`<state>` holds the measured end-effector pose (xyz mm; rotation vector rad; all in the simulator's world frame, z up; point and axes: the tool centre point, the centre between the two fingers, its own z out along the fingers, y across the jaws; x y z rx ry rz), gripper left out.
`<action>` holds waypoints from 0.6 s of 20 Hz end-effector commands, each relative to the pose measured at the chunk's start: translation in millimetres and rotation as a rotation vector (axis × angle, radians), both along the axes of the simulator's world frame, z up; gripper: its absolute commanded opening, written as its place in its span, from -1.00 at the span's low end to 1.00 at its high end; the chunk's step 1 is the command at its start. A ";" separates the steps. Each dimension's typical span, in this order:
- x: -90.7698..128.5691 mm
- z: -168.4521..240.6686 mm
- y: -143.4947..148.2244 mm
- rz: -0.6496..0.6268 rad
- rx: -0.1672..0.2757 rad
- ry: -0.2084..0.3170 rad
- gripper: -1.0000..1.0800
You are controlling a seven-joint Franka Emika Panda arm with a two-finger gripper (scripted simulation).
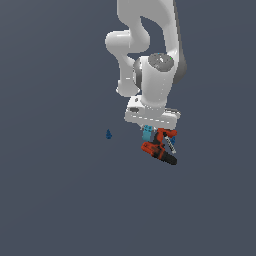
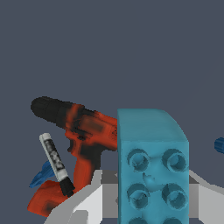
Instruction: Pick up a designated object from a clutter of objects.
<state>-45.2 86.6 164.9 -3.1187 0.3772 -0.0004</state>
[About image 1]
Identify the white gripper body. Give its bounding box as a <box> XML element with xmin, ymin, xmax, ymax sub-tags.
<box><xmin>124</xmin><ymin>95</ymin><xmax>182</xmax><ymax>131</ymax></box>

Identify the cyan block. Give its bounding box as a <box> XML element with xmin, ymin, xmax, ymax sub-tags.
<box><xmin>142</xmin><ymin>125</ymin><xmax>155</xmax><ymax>142</ymax></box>

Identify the thin white grey stick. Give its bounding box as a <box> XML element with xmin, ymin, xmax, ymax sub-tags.
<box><xmin>164</xmin><ymin>135</ymin><xmax>177</xmax><ymax>155</ymax></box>

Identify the red and black power drill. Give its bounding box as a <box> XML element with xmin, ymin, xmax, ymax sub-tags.
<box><xmin>140</xmin><ymin>127</ymin><xmax>178</xmax><ymax>167</ymax></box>

